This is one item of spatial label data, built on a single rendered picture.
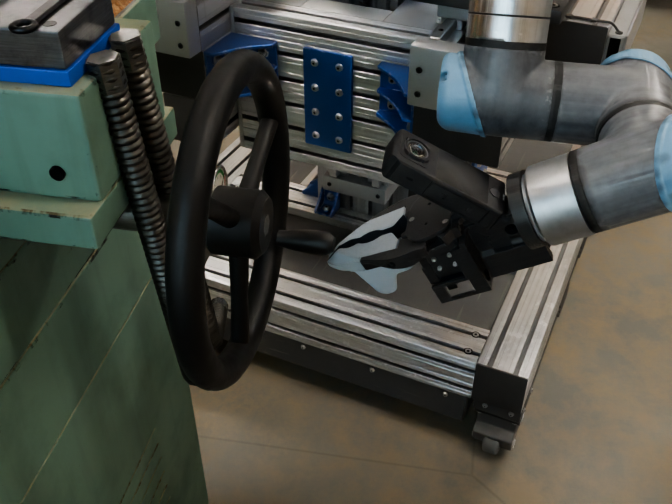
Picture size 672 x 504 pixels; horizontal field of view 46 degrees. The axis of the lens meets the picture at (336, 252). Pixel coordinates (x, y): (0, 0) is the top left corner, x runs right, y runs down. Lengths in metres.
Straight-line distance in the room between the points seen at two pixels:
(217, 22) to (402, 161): 0.73
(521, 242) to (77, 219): 0.38
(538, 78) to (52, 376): 0.53
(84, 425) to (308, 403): 0.79
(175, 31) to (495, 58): 0.66
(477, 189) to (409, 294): 0.84
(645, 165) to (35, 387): 0.56
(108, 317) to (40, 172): 0.30
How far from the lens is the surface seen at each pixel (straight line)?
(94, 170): 0.61
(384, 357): 1.46
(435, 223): 0.73
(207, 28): 1.33
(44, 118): 0.61
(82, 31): 0.61
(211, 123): 0.57
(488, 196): 0.71
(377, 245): 0.75
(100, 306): 0.88
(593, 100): 0.75
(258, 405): 1.61
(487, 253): 0.75
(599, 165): 0.69
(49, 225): 0.63
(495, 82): 0.75
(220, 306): 0.95
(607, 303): 1.92
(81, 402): 0.87
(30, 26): 0.58
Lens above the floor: 1.21
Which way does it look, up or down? 38 degrees down
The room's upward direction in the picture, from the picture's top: straight up
